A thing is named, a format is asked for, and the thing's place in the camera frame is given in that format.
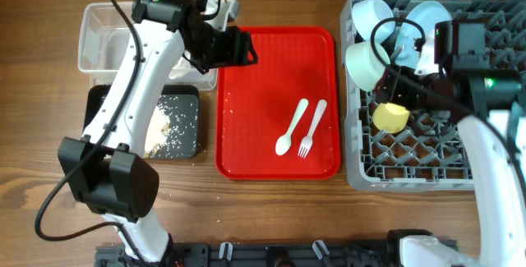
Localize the white napkin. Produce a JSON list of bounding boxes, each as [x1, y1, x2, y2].
[[168, 56, 193, 80]]

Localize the yellow plastic cup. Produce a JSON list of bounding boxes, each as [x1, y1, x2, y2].
[[372, 103, 410, 133]]

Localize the mint green bowl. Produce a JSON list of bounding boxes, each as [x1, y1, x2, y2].
[[345, 41, 385, 91]]

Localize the light blue plate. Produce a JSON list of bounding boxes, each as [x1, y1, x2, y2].
[[394, 1, 452, 69]]

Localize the blue bowl with rice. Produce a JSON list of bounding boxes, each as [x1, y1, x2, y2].
[[352, 0, 395, 44]]

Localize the rice and food scraps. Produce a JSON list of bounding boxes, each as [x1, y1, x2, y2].
[[143, 96, 198, 158]]

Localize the white plastic fork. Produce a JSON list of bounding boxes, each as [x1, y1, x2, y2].
[[298, 99, 328, 159]]

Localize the white plastic spoon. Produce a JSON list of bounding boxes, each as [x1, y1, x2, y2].
[[275, 98, 309, 156]]

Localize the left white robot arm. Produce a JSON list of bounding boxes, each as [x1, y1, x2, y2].
[[58, 0, 258, 266]]

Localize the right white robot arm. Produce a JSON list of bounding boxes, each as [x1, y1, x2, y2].
[[371, 20, 525, 266]]

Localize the black waste tray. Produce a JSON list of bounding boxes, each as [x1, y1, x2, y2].
[[83, 85, 201, 161]]

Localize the grey dishwasher rack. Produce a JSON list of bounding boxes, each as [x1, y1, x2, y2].
[[340, 0, 525, 192]]

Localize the clear plastic waste bin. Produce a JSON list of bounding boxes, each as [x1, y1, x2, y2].
[[78, 2, 217, 91]]

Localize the red serving tray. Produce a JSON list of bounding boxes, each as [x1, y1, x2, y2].
[[215, 26, 341, 181]]

